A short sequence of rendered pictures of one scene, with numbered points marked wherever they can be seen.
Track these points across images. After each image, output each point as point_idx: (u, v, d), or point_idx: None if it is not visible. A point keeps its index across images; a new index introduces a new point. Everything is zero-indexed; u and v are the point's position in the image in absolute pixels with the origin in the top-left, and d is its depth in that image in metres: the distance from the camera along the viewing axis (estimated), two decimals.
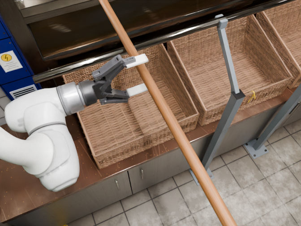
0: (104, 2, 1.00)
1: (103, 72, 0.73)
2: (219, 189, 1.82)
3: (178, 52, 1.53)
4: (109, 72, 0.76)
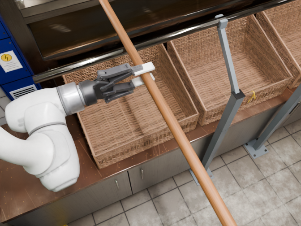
0: (104, 2, 1.00)
1: (109, 74, 0.75)
2: (219, 189, 1.82)
3: (178, 52, 1.53)
4: (115, 75, 0.78)
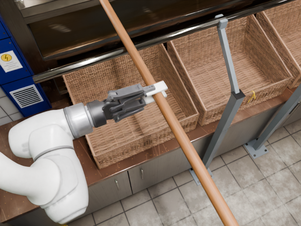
0: (111, 13, 0.95)
1: (121, 95, 0.70)
2: (219, 189, 1.82)
3: (178, 52, 1.53)
4: None
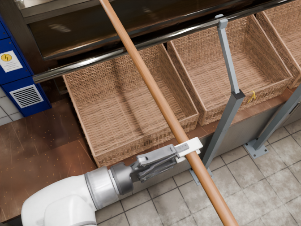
0: (132, 49, 0.86)
1: (152, 160, 0.60)
2: (219, 189, 1.82)
3: (178, 52, 1.53)
4: None
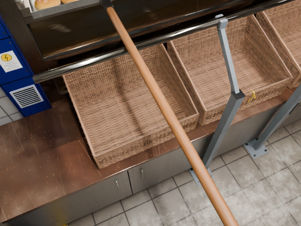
0: (172, 119, 0.71)
1: None
2: (219, 189, 1.82)
3: (178, 52, 1.53)
4: None
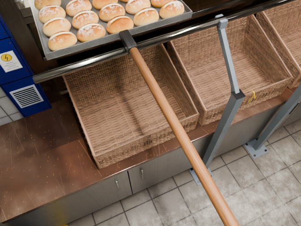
0: (217, 198, 0.60)
1: None
2: (219, 189, 1.82)
3: (178, 52, 1.53)
4: None
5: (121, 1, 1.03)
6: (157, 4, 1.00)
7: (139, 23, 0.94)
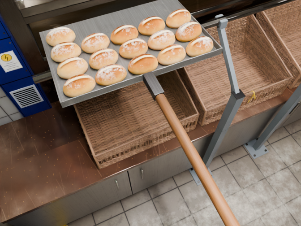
0: None
1: None
2: (219, 189, 1.82)
3: None
4: None
5: (141, 34, 0.94)
6: (183, 38, 0.90)
7: (164, 62, 0.84)
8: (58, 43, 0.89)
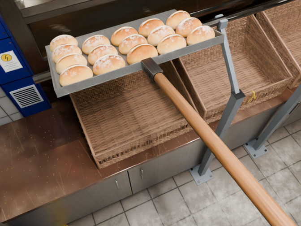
0: None
1: None
2: (219, 189, 1.82)
3: None
4: None
5: (142, 36, 0.94)
6: (183, 32, 0.88)
7: (163, 50, 0.81)
8: None
